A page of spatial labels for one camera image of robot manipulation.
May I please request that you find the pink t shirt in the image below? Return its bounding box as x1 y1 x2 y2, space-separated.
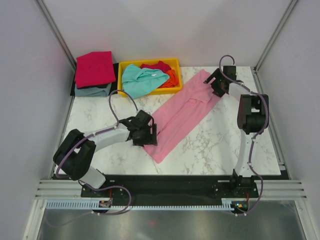
144 69 220 164

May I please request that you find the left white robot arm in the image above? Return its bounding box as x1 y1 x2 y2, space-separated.
53 110 158 197

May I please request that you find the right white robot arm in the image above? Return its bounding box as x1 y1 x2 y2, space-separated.
204 65 269 197

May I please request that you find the orange t shirt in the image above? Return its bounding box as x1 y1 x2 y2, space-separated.
159 69 179 88

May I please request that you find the yellow plastic bin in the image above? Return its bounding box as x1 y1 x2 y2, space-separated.
117 58 183 99

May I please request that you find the teal t shirt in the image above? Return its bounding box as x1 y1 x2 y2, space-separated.
121 64 169 99

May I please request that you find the folded black t shirt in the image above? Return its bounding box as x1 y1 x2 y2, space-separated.
69 62 120 97

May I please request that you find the dark red t shirt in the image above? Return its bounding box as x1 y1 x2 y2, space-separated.
140 60 172 73

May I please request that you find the folded grey blue t shirt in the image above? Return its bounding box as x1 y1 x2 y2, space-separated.
74 83 112 97

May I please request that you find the folded crimson t shirt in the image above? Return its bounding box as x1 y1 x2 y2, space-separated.
74 51 116 89

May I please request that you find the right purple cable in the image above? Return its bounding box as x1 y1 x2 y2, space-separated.
218 54 270 218

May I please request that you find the right aluminium frame post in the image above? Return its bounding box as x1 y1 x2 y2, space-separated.
253 0 301 73

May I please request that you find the aluminium frame post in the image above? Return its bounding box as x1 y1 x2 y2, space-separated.
253 0 301 73
34 0 76 70

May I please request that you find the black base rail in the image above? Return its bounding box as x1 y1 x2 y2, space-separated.
80 175 259 206

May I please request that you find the white slotted cable duct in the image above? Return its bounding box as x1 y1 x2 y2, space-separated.
45 199 234 211

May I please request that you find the left aluminium frame post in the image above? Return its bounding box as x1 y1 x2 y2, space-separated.
34 0 76 70

